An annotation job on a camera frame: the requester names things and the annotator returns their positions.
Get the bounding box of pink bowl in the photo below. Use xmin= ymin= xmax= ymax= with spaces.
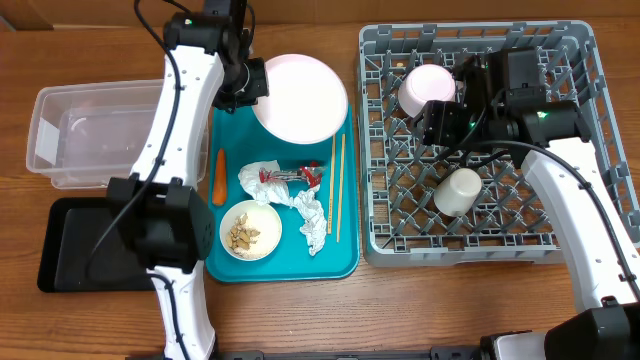
xmin=398 ymin=64 xmax=456 ymax=117

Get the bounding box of large pink plate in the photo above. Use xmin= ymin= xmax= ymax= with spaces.
xmin=253 ymin=54 xmax=348 ymax=145

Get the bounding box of white cup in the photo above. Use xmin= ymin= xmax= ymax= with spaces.
xmin=434 ymin=168 xmax=482 ymax=217

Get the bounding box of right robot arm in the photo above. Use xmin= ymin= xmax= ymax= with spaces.
xmin=418 ymin=47 xmax=639 ymax=360

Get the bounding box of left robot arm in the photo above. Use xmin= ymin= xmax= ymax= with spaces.
xmin=105 ymin=1 xmax=268 ymax=359

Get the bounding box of grey dishwasher rack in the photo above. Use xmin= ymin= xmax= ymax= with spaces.
xmin=358 ymin=20 xmax=639 ymax=267

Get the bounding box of orange carrot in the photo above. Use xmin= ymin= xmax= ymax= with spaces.
xmin=211 ymin=148 xmax=228 ymax=206

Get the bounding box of red snack wrapper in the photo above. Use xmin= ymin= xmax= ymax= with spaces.
xmin=259 ymin=162 xmax=326 ymax=188

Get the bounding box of left wooden chopstick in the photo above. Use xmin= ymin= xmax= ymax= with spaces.
xmin=327 ymin=134 xmax=336 ymax=235

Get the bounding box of teal plastic tray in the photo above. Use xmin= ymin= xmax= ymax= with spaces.
xmin=206 ymin=108 xmax=360 ymax=283

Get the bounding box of crumpled white tissue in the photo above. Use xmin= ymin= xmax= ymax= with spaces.
xmin=238 ymin=160 xmax=328 ymax=256

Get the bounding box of small bowl with food scraps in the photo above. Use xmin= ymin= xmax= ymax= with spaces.
xmin=219 ymin=200 xmax=283 ymax=261

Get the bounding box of clear plastic bin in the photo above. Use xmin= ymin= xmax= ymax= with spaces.
xmin=25 ymin=78 xmax=210 ymax=190

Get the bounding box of black plastic tray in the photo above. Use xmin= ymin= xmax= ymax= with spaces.
xmin=37 ymin=197 xmax=154 ymax=293

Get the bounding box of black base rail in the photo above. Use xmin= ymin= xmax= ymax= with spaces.
xmin=215 ymin=346 xmax=493 ymax=360

